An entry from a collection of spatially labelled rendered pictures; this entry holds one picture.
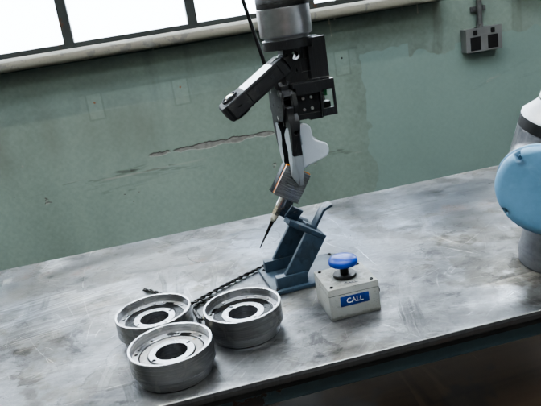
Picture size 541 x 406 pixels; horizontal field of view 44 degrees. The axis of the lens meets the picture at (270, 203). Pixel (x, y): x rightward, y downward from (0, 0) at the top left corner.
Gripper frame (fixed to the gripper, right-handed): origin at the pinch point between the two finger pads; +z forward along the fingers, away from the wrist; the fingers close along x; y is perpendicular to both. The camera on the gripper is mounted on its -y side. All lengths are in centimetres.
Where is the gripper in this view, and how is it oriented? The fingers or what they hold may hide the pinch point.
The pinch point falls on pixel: (291, 176)
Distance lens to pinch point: 100.0
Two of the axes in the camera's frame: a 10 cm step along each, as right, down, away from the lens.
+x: -2.6, -2.5, 9.3
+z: 1.5, 9.4, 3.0
